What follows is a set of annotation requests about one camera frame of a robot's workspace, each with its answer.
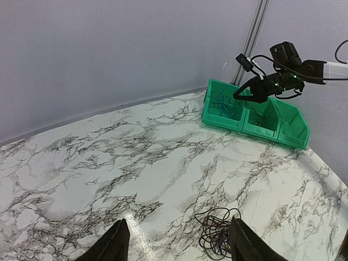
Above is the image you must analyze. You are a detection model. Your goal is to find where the black tangled cable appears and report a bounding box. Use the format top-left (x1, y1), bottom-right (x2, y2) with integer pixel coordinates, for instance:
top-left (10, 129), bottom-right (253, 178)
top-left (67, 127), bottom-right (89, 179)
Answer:
top-left (194, 208), bottom-right (240, 259)

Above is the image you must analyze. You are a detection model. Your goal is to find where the green plastic bin right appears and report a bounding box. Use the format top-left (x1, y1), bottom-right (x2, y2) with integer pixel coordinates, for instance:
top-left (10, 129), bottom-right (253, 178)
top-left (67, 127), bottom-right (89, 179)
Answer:
top-left (274, 99), bottom-right (310, 150)

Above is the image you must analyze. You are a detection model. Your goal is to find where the green plastic bin left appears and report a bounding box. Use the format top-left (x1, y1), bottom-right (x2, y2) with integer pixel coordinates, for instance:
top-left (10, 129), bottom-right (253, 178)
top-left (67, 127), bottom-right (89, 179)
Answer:
top-left (202, 79), bottom-right (246, 132)

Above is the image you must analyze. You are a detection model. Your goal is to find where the aluminium right corner post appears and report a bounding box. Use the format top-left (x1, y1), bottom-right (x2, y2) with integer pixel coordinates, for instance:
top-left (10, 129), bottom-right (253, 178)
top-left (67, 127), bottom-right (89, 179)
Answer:
top-left (231, 0), bottom-right (270, 85)

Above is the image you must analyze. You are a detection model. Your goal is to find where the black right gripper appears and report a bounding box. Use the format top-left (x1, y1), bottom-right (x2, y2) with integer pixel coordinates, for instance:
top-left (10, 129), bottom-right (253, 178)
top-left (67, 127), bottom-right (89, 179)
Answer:
top-left (233, 72), bottom-right (305, 103)

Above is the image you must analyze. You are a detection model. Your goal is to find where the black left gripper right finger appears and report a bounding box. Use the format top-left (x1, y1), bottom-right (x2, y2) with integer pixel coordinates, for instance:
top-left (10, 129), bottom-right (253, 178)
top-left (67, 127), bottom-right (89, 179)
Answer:
top-left (229, 217), bottom-right (287, 261)

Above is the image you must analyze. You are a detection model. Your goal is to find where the blue cable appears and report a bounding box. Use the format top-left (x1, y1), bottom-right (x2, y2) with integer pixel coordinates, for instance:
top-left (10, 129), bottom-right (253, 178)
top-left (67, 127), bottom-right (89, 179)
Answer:
top-left (208, 85), bottom-right (243, 119)
top-left (213, 228), bottom-right (232, 253)

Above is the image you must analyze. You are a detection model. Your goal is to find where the green plastic bin middle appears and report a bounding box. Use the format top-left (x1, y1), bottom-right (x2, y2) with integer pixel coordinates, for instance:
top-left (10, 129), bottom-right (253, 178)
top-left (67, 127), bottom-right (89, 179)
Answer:
top-left (242, 98), bottom-right (281, 141)

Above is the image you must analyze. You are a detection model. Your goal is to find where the blue tangled cable in pile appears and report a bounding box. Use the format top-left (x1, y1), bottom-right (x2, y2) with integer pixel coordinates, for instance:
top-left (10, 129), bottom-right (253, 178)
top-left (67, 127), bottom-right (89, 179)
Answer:
top-left (213, 228), bottom-right (232, 253)

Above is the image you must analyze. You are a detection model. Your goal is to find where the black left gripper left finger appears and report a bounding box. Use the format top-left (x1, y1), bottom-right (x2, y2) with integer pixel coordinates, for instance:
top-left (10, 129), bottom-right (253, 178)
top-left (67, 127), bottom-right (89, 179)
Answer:
top-left (76, 219), bottom-right (130, 261)

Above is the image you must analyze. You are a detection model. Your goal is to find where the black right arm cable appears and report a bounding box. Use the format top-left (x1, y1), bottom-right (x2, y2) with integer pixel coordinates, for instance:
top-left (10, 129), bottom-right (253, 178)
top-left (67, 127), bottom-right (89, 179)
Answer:
top-left (251, 39), bottom-right (348, 99)

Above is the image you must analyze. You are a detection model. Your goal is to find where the green plastic bin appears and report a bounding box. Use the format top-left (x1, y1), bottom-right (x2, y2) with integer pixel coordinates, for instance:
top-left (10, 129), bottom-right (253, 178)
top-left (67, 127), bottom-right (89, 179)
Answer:
top-left (202, 79), bottom-right (246, 132)
top-left (274, 99), bottom-right (310, 150)
top-left (242, 98), bottom-right (281, 141)

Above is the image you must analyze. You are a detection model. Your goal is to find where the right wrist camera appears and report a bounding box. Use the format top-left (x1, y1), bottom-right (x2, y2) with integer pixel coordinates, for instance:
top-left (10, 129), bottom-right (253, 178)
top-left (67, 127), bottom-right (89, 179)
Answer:
top-left (235, 53), bottom-right (266, 80)

